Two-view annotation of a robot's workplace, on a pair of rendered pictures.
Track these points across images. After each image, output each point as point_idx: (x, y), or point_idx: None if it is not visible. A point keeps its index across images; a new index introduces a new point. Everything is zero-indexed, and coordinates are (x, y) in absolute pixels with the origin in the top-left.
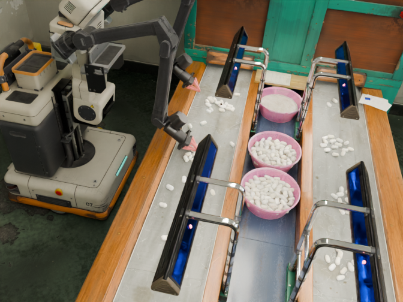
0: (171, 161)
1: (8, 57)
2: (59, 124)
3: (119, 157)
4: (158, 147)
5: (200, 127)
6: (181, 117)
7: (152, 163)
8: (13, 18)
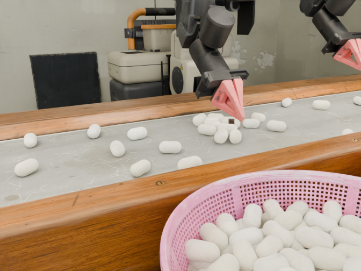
0: (173, 119)
1: (145, 13)
2: None
3: None
4: (180, 97)
5: (307, 109)
6: (216, 12)
7: (132, 104)
8: (255, 74)
